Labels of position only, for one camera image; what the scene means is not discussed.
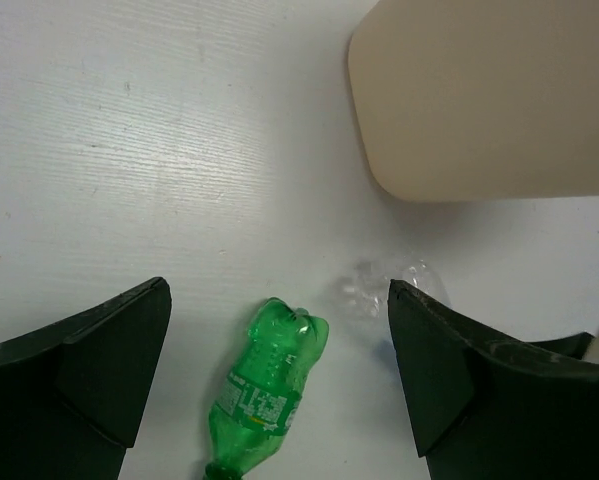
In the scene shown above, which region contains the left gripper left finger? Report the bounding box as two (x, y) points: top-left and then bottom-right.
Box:
(0, 277), (172, 479)

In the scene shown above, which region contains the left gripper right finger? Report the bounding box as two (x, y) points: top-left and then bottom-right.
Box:
(387, 280), (599, 479)

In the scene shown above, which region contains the clear bottle blue label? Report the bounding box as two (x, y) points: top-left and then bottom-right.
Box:
(332, 254), (451, 320)

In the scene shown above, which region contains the green plastic bottle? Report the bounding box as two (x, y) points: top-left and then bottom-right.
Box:
(203, 297), (329, 479)

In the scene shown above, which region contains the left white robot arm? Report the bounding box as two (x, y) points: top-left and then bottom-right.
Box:
(0, 277), (599, 479)

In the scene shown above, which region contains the cream plastic bin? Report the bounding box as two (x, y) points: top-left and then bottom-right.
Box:
(347, 1), (599, 202)

